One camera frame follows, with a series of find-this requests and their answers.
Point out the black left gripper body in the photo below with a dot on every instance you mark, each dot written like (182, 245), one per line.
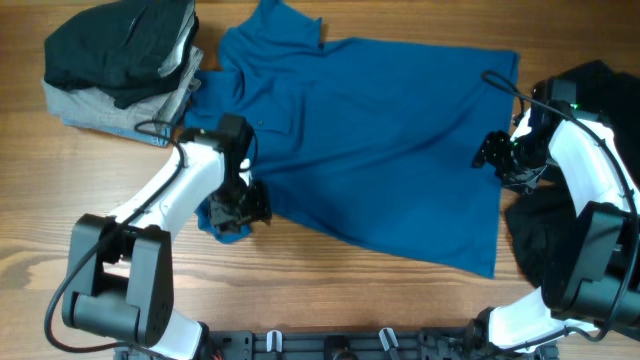
(235, 199)

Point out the dark green garment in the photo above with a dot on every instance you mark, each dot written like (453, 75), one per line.
(538, 221)

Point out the blue polo shirt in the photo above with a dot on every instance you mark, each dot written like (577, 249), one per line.
(368, 141)

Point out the black folded garment on stack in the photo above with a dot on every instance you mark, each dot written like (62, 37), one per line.
(130, 50)

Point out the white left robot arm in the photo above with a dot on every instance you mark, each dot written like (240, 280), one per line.
(119, 281)

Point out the grey folded garment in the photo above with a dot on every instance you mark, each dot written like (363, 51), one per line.
(147, 116)

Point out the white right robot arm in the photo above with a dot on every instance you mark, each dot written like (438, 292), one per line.
(591, 283)

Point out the light blue folded garment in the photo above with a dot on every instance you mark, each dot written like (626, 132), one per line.
(158, 139)

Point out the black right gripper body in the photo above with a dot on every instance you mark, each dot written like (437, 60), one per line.
(517, 161)

